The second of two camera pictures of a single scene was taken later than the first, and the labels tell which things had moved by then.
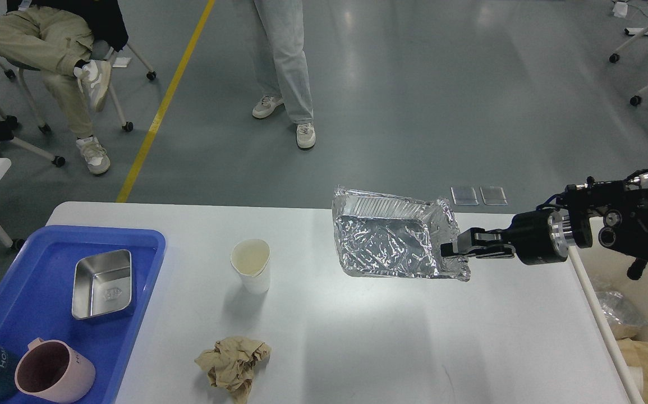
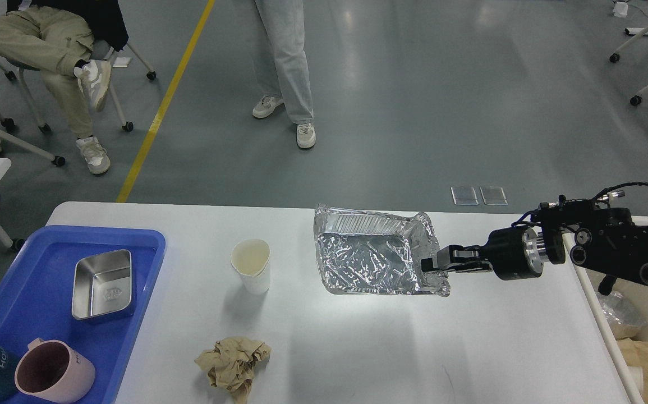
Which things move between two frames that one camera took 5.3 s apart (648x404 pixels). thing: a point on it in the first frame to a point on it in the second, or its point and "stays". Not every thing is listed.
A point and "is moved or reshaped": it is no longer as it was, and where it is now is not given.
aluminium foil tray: [381, 235] is moved or reshaped
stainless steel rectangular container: [102, 284] stays
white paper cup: [251, 258] stays
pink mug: [53, 370] stays
